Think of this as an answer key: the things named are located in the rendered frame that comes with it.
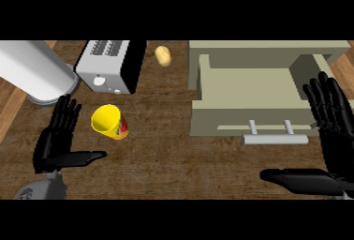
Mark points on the beige open drawer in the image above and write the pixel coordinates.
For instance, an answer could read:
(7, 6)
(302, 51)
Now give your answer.
(254, 93)

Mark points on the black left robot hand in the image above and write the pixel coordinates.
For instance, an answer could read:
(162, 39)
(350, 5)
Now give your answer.
(55, 143)

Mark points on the beige cabinet body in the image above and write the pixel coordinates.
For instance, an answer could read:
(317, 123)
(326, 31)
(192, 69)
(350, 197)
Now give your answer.
(267, 48)

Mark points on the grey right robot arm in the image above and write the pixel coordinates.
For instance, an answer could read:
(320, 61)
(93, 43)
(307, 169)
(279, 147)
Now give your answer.
(338, 197)

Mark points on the silver toaster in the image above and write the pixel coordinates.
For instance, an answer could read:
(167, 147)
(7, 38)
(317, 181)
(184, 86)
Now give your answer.
(111, 64)

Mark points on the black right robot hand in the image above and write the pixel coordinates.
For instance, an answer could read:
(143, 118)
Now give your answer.
(333, 125)

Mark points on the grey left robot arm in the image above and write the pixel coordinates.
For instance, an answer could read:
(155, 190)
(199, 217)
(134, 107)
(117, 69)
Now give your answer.
(43, 187)

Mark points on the bread loaf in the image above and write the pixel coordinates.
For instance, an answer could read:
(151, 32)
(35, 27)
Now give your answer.
(162, 56)

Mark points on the yellow cup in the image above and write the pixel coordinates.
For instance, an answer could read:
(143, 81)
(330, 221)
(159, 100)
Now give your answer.
(111, 122)

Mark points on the white cylinder roll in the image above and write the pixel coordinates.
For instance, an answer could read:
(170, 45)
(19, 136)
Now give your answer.
(34, 68)

